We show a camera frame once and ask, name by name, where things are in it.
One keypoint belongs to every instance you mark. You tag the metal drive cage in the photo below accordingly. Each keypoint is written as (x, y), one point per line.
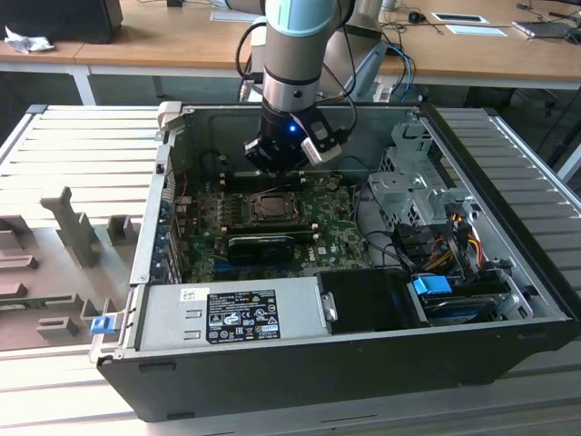
(399, 191)

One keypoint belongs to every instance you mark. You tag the grey laptop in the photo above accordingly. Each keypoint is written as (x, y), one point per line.
(544, 29)

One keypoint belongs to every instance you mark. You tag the hard disk in blue carrier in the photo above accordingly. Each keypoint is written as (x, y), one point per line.
(431, 286)

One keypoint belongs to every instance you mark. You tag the CPU socket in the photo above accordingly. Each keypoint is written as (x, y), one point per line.
(246, 204)

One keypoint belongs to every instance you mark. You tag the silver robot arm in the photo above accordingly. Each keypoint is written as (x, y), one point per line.
(295, 45)

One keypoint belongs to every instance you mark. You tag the green motherboard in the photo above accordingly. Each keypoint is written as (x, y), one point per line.
(336, 245)

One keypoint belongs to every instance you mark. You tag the blue case latch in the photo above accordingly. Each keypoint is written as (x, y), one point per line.
(102, 326)

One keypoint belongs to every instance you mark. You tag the round coin cell battery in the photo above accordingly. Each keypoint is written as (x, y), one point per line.
(333, 183)

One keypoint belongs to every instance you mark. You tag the black PC case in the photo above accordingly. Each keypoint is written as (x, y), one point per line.
(318, 377)

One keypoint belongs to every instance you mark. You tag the white sheet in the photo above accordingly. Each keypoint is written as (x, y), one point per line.
(476, 30)

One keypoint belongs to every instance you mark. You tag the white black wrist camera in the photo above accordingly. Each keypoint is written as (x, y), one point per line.
(322, 136)

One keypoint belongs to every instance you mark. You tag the small black desk object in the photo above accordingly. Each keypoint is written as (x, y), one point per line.
(415, 17)

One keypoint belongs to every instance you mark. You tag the installed RAM stick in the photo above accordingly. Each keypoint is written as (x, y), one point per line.
(281, 228)

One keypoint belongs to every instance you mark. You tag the green RAM stick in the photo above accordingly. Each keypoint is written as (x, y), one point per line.
(27, 303)

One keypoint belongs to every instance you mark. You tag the black computer box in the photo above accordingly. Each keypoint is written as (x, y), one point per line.
(59, 20)

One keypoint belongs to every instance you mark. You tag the grey power supply unit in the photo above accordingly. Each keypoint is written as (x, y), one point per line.
(172, 318)

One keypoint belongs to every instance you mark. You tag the crumpled white paper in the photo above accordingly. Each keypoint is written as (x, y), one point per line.
(27, 43)

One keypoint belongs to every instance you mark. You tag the wooden desk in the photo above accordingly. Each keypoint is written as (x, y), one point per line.
(159, 45)
(476, 54)

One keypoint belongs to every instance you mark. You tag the grey parts rack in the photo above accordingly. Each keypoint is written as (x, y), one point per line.
(54, 272)

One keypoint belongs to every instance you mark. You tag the graphics card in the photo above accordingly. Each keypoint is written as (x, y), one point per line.
(258, 250)

